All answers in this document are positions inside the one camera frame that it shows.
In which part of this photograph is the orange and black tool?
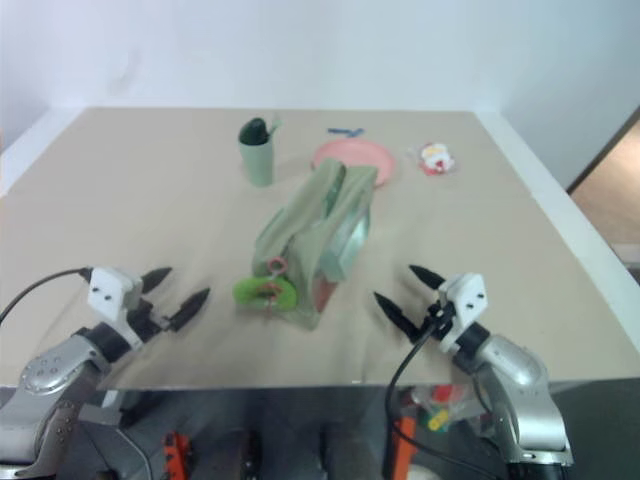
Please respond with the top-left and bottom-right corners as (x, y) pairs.
(162, 431), (194, 480)

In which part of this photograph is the green zipper charm, pink ring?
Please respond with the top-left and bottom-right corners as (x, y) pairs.
(232, 257), (300, 314)

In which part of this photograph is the clear bag of colourful toys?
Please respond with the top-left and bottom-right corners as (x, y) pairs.
(409, 383), (482, 434)

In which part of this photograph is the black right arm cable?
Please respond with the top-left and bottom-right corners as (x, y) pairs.
(384, 305), (509, 469)

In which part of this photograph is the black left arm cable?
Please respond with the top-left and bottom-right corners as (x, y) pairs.
(0, 268), (96, 326)

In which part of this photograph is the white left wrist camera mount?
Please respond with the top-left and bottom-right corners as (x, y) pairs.
(87, 267), (146, 347)

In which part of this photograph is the green cylindrical cup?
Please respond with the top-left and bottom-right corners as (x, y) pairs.
(237, 117), (284, 188)

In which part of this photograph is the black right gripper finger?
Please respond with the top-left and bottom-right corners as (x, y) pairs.
(373, 291), (427, 345)
(408, 264), (447, 293)

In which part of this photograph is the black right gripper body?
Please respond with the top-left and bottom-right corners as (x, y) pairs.
(422, 291), (456, 342)

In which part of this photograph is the green fabric tote bag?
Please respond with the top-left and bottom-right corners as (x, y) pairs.
(252, 158), (379, 332)

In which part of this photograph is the santa toy in clear wrapper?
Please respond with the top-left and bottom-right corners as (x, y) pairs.
(406, 141), (458, 178)

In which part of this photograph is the orange upright bar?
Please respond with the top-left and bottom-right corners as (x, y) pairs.
(392, 414), (419, 480)

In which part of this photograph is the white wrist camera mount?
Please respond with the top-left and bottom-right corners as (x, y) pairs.
(437, 272), (489, 354)
(87, 267), (146, 347)

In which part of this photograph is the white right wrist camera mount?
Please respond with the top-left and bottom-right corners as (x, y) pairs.
(437, 272), (489, 354)

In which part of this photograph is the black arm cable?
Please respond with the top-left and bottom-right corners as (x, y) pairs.
(0, 268), (96, 326)
(384, 305), (509, 469)

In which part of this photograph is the grey block under table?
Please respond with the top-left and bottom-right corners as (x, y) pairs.
(77, 403), (125, 427)

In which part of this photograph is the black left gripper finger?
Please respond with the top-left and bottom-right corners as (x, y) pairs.
(139, 267), (174, 295)
(166, 288), (212, 333)

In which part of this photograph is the pink round plate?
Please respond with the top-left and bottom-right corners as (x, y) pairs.
(312, 139), (398, 189)

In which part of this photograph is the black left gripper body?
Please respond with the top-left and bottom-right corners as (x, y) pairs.
(127, 293), (172, 345)

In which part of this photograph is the dark green item in cup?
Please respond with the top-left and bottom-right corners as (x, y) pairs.
(239, 117), (272, 147)

